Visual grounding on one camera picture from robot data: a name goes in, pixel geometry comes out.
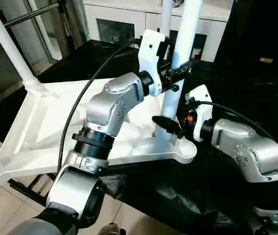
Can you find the white plastic table top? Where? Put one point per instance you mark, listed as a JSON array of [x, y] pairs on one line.
[[46, 117]]

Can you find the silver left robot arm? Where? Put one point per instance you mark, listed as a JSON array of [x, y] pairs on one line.
[[100, 137]]

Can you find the grey crumpled bundle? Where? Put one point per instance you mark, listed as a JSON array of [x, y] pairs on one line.
[[178, 2]]

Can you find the white glass-door cabinet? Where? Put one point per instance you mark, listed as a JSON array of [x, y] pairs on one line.
[[119, 19]]

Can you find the black work mat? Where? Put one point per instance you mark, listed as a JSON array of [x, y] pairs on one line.
[[188, 200]]

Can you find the small yellow label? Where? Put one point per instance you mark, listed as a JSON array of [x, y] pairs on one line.
[[266, 60]]

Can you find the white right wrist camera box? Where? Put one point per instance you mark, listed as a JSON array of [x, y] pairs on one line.
[[198, 105]]

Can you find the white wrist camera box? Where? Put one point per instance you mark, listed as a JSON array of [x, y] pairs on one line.
[[151, 54], [198, 105]]

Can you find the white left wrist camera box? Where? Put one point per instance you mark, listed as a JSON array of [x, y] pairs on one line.
[[151, 54]]

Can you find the grey metal rack frame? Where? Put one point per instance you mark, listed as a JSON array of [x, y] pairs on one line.
[[31, 19]]

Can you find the black metal table frame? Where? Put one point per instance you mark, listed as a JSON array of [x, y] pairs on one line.
[[29, 188]]

